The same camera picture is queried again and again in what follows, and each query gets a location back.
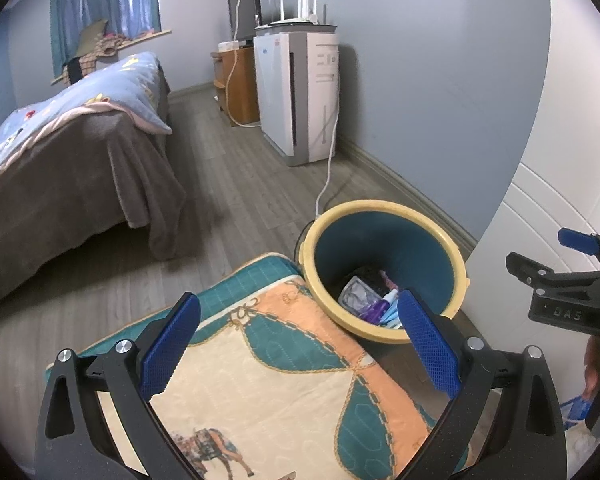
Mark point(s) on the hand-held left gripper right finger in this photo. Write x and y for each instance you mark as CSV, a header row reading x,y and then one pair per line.
x,y
430,345

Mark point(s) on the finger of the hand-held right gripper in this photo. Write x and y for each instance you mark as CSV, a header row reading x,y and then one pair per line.
x,y
577,241
535,270

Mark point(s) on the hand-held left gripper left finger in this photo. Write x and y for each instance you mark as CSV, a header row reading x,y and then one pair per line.
x,y
170,345

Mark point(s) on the blue face mask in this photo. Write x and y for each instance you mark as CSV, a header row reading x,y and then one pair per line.
x,y
392,317

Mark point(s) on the purple bottle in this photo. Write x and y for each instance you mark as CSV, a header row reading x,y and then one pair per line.
x,y
375,310

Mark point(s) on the clear plastic bag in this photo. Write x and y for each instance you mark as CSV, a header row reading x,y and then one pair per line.
x,y
357,292

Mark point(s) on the teal bin with yellow rim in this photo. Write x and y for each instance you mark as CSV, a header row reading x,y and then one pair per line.
x,y
380,240

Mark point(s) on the blue white plastic wrapper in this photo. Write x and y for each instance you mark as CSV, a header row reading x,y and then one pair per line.
x,y
577,410

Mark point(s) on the printed horse mat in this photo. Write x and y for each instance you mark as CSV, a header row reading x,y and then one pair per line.
x,y
280,385

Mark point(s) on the white door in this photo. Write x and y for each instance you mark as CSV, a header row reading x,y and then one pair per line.
x,y
570,110

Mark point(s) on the bed with grey blanket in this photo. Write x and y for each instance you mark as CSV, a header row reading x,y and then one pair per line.
x,y
80,200

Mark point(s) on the blue floral duvet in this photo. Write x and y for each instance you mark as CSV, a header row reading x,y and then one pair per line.
x,y
80,100

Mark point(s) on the wooden cabinet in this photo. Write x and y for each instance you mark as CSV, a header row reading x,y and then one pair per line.
x,y
242,85

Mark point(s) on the white air purifier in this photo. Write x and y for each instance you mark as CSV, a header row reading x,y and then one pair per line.
x,y
280,95

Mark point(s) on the black object on windowsill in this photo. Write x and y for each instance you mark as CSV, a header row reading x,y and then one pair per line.
x,y
74,72

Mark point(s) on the plaid clothes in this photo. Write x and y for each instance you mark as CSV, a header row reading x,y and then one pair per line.
x,y
100,52

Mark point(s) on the white box on cabinet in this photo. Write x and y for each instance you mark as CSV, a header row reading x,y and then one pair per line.
x,y
229,46

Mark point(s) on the wooden windowsill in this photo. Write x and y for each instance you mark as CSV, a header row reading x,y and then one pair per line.
x,y
150,35

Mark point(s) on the olive cushion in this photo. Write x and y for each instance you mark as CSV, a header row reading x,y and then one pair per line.
x,y
92,37

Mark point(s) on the white router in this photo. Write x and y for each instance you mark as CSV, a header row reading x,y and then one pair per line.
x,y
295,21

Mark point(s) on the black monitor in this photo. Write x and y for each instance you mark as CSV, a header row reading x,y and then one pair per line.
x,y
242,5

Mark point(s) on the blue curtain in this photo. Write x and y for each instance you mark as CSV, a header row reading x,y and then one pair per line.
x,y
125,0

